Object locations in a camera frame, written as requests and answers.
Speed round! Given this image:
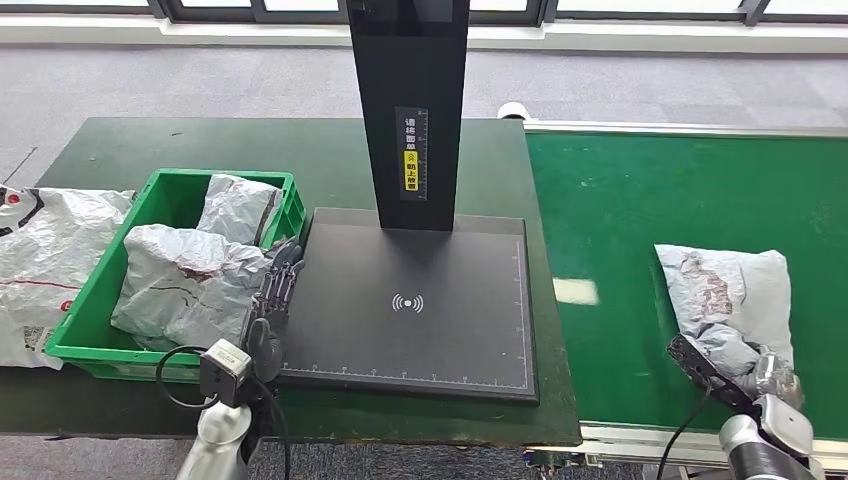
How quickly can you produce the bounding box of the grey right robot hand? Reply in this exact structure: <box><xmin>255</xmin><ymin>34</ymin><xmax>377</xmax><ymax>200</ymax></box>
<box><xmin>731</xmin><ymin>351</ymin><xmax>804</xmax><ymax>412</ymax></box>

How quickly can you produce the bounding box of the dark window frame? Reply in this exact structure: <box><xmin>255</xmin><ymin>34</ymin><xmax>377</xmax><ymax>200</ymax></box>
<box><xmin>0</xmin><ymin>0</ymin><xmax>848</xmax><ymax>29</ymax></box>

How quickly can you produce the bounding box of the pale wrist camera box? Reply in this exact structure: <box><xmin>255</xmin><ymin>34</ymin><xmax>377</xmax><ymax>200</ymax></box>
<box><xmin>198</xmin><ymin>339</ymin><xmax>253</xmax><ymax>409</ymax></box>
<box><xmin>667</xmin><ymin>333</ymin><xmax>757</xmax><ymax>419</ymax></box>

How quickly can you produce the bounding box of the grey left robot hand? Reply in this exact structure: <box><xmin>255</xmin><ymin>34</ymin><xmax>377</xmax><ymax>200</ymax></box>
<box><xmin>245</xmin><ymin>239</ymin><xmax>307</xmax><ymax>384</ymax></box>

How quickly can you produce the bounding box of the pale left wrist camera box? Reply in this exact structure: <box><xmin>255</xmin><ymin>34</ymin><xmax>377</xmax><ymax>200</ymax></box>
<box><xmin>198</xmin><ymin>339</ymin><xmax>253</xmax><ymax>409</ymax></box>

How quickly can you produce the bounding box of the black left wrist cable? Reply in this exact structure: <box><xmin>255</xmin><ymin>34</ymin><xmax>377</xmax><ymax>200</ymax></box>
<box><xmin>155</xmin><ymin>345</ymin><xmax>293</xmax><ymax>480</ymax></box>

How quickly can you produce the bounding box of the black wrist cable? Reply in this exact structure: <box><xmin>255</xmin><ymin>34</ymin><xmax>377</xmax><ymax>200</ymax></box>
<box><xmin>655</xmin><ymin>387</ymin><xmax>713</xmax><ymax>480</ymax></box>
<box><xmin>155</xmin><ymin>345</ymin><xmax>293</xmax><ymax>480</ymax></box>

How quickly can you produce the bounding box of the black yellow label sticker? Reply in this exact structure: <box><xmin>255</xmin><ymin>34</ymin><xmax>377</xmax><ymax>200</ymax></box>
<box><xmin>395</xmin><ymin>107</ymin><xmax>429</xmax><ymax>202</ymax></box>

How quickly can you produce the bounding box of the black scanner machine with column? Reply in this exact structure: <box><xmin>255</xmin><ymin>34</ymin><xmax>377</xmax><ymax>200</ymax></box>
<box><xmin>278</xmin><ymin>0</ymin><xmax>539</xmax><ymax>404</ymax></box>

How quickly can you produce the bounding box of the green conveyor belt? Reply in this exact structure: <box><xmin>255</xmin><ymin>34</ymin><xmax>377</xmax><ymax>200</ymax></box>
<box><xmin>526</xmin><ymin>132</ymin><xmax>848</xmax><ymax>442</ymax></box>

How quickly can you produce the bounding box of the large white printed plastic bag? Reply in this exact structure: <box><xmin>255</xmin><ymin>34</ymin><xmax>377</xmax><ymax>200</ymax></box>
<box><xmin>0</xmin><ymin>185</ymin><xmax>137</xmax><ymax>370</ymax></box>

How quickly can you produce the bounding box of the grey parcel bag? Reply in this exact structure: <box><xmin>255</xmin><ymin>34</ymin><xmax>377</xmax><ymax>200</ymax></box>
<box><xmin>110</xmin><ymin>223</ymin><xmax>273</xmax><ymax>352</ymax></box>
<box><xmin>654</xmin><ymin>243</ymin><xmax>795</xmax><ymax>399</ymax></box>
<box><xmin>196</xmin><ymin>174</ymin><xmax>284</xmax><ymax>248</ymax></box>

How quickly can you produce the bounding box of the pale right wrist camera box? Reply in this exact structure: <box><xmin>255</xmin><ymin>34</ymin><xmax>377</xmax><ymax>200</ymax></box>
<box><xmin>667</xmin><ymin>333</ymin><xmax>757</xmax><ymax>419</ymax></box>

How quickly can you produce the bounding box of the green plastic crate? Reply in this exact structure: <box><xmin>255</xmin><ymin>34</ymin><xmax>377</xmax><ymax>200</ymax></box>
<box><xmin>44</xmin><ymin>168</ymin><xmax>308</xmax><ymax>384</ymax></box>

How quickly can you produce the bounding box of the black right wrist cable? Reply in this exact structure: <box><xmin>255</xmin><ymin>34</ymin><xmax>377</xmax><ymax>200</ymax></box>
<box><xmin>655</xmin><ymin>387</ymin><xmax>713</xmax><ymax>480</ymax></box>

